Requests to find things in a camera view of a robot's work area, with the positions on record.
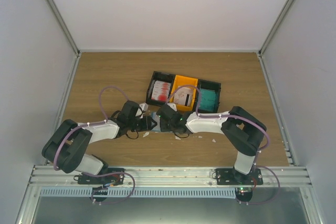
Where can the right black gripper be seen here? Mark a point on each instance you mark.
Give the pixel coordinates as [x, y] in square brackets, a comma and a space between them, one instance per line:
[163, 127]

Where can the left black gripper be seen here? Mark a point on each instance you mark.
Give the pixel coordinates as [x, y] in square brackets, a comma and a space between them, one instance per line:
[147, 125]

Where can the blue card holder wallet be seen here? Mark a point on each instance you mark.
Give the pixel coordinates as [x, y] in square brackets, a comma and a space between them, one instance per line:
[156, 118]

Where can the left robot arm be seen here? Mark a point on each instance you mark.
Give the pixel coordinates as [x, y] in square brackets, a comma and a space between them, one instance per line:
[67, 147]

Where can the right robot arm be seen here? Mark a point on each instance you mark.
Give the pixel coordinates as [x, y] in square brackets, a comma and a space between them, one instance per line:
[247, 134]

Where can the white red cards pile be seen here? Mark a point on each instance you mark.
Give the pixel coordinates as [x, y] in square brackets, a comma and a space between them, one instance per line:
[184, 96]

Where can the red white cards stack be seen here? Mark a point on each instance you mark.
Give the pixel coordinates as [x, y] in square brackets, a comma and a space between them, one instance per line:
[160, 91]

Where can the teal cards stack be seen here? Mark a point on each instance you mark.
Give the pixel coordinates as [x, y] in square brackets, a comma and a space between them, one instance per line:
[208, 100]

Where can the left black bin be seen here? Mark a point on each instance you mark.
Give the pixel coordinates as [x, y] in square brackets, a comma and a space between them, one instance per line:
[161, 76]

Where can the black bin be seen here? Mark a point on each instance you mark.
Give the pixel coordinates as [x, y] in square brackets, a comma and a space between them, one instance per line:
[161, 76]
[205, 84]

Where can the right black bin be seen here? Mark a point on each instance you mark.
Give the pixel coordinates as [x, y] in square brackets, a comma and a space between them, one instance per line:
[205, 84]

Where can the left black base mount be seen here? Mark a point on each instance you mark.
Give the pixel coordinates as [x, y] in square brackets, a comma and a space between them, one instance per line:
[115, 179]

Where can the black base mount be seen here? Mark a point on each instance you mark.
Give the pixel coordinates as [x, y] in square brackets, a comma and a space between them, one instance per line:
[229, 176]
[115, 179]

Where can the grey slotted cable duct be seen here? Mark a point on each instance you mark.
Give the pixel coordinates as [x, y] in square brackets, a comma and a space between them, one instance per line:
[141, 192]

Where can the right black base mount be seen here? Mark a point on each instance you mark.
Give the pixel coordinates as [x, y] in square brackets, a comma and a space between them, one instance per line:
[229, 176]

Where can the aluminium front rail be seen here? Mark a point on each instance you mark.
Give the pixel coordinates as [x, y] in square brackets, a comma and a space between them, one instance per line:
[178, 177]

